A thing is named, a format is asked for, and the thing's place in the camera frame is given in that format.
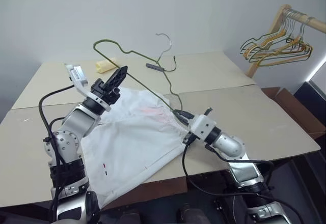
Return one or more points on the yellow folded cloth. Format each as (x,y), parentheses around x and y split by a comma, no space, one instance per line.
(105,65)

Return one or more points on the brown cardboard box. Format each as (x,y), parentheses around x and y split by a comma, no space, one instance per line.
(295,107)

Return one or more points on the black rounded robot part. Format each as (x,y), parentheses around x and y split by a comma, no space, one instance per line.
(92,206)

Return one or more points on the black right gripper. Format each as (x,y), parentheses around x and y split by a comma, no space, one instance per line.
(189,121)

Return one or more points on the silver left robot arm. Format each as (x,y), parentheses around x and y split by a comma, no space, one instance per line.
(74,122)

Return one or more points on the beige cardboard sheet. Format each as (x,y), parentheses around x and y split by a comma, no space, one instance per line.
(242,122)
(203,68)

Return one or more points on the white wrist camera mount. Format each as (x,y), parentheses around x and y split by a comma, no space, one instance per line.
(79,77)
(202,127)

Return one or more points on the small grey bar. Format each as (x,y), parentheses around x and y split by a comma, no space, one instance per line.
(154,67)

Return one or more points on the black cabinet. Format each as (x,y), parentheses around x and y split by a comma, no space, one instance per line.
(312,99)

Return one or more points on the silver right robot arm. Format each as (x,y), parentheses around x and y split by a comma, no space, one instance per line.
(233,146)

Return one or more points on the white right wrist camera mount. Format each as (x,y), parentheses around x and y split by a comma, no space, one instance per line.
(202,127)

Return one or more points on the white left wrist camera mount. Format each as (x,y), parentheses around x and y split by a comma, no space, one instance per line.
(79,77)

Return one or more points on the white light strip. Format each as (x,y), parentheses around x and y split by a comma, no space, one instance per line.
(318,67)

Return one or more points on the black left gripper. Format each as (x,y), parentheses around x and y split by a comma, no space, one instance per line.
(105,93)

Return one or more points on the white shorts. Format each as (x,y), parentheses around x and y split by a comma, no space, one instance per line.
(132,145)

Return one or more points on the wooden clothes rack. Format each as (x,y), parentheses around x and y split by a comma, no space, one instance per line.
(265,51)

